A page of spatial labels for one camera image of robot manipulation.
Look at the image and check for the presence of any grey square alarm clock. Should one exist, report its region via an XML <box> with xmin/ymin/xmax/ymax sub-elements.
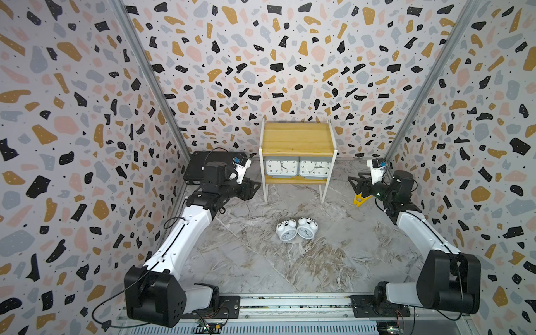
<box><xmin>299</xmin><ymin>157</ymin><xmax>332</xmax><ymax>180</ymax></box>
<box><xmin>265</xmin><ymin>156</ymin><xmax>300</xmax><ymax>178</ymax></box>

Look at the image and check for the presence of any white twin-bell clock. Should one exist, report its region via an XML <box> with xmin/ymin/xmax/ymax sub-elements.
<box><xmin>276</xmin><ymin>219</ymin><xmax>297</xmax><ymax>242</ymax></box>
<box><xmin>297</xmin><ymin>217</ymin><xmax>318</xmax><ymax>240</ymax></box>

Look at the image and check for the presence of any wooden two-tier shelf white frame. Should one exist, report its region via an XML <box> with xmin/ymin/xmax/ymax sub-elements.
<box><xmin>258</xmin><ymin>120</ymin><xmax>338</xmax><ymax>203</ymax></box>

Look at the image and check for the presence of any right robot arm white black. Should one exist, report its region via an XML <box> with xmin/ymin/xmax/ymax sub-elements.
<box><xmin>348</xmin><ymin>170</ymin><xmax>481</xmax><ymax>315</ymax></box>

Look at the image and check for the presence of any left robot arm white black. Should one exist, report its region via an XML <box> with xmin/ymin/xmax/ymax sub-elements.
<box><xmin>124</xmin><ymin>157</ymin><xmax>261</xmax><ymax>327</ymax></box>

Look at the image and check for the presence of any yellow plastic triangle tool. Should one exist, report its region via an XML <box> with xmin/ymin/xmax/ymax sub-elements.
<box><xmin>353</xmin><ymin>194</ymin><xmax>371</xmax><ymax>207</ymax></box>

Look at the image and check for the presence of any black case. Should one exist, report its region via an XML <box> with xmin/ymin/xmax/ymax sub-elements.
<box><xmin>184</xmin><ymin>150</ymin><xmax>248</xmax><ymax>185</ymax></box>

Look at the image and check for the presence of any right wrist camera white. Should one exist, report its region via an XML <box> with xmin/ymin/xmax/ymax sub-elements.
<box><xmin>367</xmin><ymin>158</ymin><xmax>386</xmax><ymax>184</ymax></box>

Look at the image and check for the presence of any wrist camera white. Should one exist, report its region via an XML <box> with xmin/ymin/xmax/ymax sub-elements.
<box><xmin>367</xmin><ymin>158</ymin><xmax>386</xmax><ymax>184</ymax></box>
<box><xmin>233</xmin><ymin>157</ymin><xmax>251</xmax><ymax>184</ymax></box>

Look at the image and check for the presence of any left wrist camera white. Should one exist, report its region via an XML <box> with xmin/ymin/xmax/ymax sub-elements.
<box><xmin>233</xmin><ymin>157</ymin><xmax>251</xmax><ymax>184</ymax></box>

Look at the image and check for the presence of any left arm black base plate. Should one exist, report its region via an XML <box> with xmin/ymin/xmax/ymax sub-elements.
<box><xmin>181</xmin><ymin>295</ymin><xmax>241</xmax><ymax>320</ymax></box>

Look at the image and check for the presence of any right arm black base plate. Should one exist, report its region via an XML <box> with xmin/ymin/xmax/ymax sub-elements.
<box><xmin>350</xmin><ymin>295</ymin><xmax>410</xmax><ymax>318</ymax></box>

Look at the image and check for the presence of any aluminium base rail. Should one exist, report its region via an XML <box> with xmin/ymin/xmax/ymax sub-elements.
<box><xmin>118</xmin><ymin>293</ymin><xmax>478</xmax><ymax>334</ymax></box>

